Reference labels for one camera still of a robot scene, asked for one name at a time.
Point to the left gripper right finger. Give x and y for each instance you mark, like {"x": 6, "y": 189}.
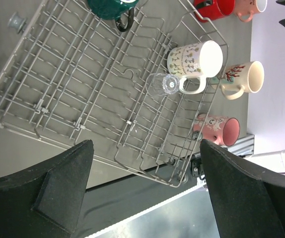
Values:
{"x": 248, "y": 200}

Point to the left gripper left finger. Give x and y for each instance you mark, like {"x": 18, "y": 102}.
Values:
{"x": 44, "y": 200}

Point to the small orange mug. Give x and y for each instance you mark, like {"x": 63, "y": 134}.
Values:
{"x": 245, "y": 9}

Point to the white floral mug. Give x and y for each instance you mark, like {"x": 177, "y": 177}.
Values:
{"x": 195, "y": 61}

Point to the clear plastic cup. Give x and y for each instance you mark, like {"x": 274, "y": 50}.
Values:
{"x": 162, "y": 84}

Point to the dark green mug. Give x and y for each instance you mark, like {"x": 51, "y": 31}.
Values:
{"x": 113, "y": 10}

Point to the pink mug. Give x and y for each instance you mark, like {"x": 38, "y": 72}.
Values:
{"x": 220, "y": 130}

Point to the cream coral pattern mug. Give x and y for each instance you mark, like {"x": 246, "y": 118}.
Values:
{"x": 239, "y": 79}

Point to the red mug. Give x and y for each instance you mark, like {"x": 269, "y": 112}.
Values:
{"x": 215, "y": 9}

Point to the grey wire dish rack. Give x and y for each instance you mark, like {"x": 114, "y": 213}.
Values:
{"x": 73, "y": 76}

